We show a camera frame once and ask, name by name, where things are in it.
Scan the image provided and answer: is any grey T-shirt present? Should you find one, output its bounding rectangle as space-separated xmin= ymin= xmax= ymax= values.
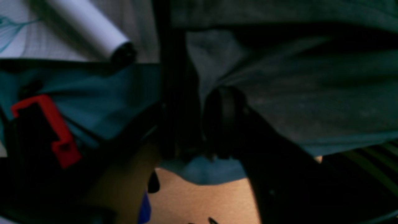
xmin=170 ymin=0 xmax=397 ymax=155

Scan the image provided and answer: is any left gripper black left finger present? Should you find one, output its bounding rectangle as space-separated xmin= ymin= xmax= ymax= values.
xmin=1 ymin=103 xmax=174 ymax=224

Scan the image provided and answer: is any blue black clamp top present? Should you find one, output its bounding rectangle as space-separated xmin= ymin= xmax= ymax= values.
xmin=137 ymin=171 xmax=160 ymax=224

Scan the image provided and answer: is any orange black clamp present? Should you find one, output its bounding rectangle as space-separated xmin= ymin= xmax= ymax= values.
xmin=11 ymin=95 xmax=82 ymax=169

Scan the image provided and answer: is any blue table cloth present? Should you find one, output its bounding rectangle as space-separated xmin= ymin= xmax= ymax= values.
xmin=1 ymin=60 xmax=246 ymax=185

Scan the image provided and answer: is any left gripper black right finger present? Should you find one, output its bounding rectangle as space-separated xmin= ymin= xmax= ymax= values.
xmin=203 ymin=87 xmax=397 ymax=224

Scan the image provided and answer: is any white marker pen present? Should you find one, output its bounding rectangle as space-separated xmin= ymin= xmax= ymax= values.
xmin=46 ymin=0 xmax=137 ymax=67

